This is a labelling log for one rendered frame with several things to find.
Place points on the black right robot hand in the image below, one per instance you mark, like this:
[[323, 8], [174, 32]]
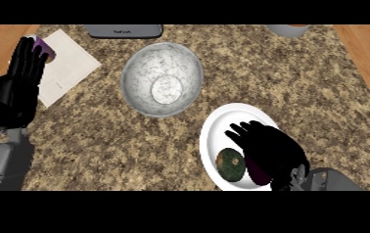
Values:
[[270, 152]]

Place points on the grey marbled bowl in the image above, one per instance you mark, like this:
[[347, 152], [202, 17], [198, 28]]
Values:
[[162, 79]]

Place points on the purple cup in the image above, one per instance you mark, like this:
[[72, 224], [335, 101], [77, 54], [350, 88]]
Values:
[[47, 49]]

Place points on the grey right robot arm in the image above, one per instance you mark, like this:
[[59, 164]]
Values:
[[332, 179]]

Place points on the grey round pot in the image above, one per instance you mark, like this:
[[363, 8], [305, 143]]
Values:
[[288, 29]]

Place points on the white round plate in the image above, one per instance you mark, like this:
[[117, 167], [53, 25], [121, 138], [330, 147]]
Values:
[[217, 135]]

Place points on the dark purple eggplant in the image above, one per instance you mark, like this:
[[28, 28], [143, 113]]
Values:
[[258, 175]]

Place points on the dark green round squash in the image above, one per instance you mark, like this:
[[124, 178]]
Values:
[[230, 165]]

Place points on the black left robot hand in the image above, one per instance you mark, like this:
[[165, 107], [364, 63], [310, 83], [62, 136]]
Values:
[[19, 80]]

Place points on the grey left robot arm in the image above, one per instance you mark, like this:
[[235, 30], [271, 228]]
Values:
[[13, 158]]

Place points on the dark grey flat appliance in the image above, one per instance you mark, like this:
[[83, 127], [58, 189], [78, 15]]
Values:
[[124, 31]]

